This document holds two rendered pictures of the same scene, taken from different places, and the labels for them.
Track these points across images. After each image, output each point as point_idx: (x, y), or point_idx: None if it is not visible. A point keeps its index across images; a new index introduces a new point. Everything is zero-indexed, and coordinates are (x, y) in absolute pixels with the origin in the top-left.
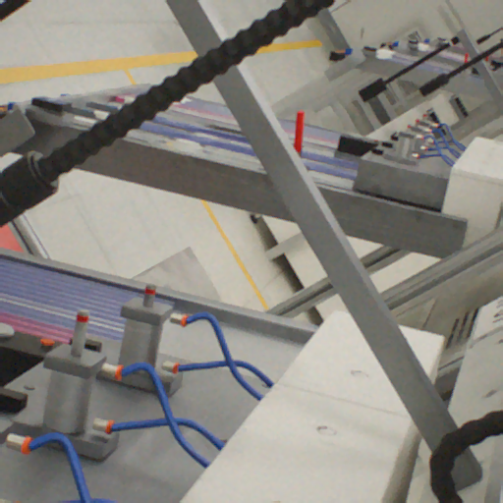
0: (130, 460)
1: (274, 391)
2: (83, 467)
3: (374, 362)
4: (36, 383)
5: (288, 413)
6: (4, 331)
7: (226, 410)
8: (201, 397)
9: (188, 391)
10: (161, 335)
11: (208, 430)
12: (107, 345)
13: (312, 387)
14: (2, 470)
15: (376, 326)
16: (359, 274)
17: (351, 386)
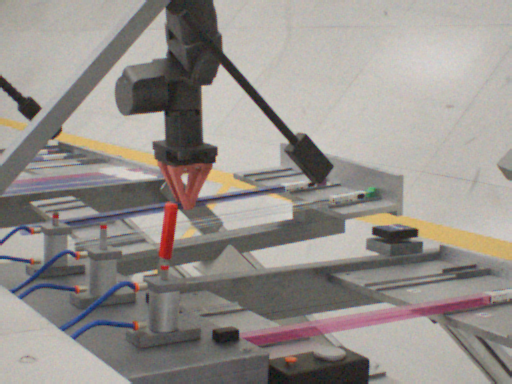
0: (60, 306)
1: (45, 321)
2: (68, 297)
3: (38, 378)
4: (183, 315)
5: (12, 313)
6: (318, 351)
7: (83, 346)
8: (111, 346)
9: (126, 346)
10: (151, 302)
11: (26, 290)
12: (236, 350)
13: (32, 334)
14: (89, 286)
15: None
16: None
17: (13, 347)
